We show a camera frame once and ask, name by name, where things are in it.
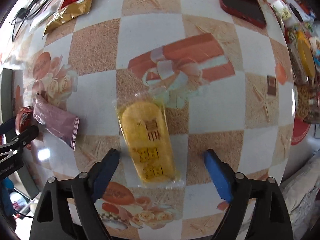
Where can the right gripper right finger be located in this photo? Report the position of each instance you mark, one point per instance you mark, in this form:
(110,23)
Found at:
(270,219)

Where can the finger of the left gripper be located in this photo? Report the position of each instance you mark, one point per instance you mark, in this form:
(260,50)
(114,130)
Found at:
(7,126)

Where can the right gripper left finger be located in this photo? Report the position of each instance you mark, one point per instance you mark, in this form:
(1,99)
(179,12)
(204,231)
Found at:
(66,208)

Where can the red patterned snack packet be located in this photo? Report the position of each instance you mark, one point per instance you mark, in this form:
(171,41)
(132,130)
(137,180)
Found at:
(23,121)

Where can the yellow cake snack packet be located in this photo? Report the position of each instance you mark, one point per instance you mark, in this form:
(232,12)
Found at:
(143,124)

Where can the gold snack packet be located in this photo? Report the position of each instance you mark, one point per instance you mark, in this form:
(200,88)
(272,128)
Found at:
(67,14)

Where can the red round coaster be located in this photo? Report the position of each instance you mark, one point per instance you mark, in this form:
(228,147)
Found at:
(300,130)

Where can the peanut jar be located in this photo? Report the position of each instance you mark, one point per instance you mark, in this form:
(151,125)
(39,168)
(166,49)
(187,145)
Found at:
(308,103)

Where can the yellow lid snack jar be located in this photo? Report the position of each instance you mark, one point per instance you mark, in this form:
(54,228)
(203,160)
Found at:
(303,65)

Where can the red case smartphone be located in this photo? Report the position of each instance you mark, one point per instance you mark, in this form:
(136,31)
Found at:
(248,10)

